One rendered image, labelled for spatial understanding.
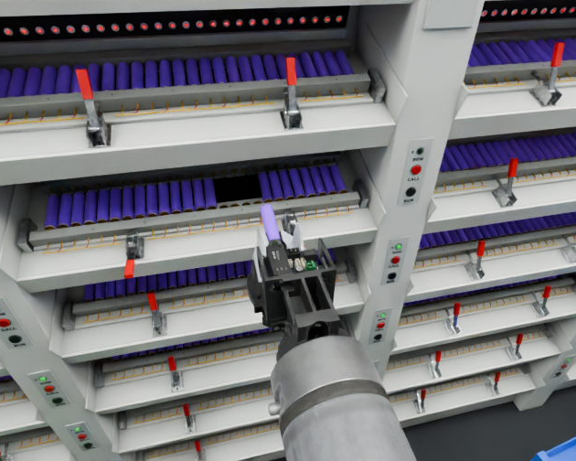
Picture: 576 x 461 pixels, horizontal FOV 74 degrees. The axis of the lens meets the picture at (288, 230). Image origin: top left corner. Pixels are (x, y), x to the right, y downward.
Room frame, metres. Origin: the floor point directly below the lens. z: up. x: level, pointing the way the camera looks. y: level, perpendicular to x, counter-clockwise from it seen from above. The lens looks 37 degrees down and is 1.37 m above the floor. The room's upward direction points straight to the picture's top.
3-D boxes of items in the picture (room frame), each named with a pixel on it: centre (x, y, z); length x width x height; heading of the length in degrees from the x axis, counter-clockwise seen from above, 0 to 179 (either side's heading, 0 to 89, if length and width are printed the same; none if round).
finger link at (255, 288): (0.32, 0.02, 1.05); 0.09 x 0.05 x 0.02; 17
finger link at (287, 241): (0.37, -0.01, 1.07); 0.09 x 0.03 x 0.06; 9
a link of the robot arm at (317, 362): (0.18, -0.03, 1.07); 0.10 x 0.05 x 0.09; 103
